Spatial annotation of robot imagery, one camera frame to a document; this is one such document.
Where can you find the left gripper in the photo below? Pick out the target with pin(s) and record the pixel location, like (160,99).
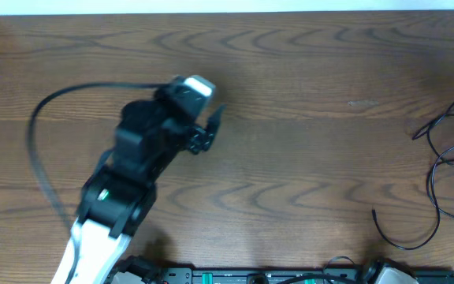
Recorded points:
(204,137)

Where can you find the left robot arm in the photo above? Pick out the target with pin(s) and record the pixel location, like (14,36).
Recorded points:
(117,197)

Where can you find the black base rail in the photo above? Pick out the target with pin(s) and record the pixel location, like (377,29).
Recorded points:
(378,271)

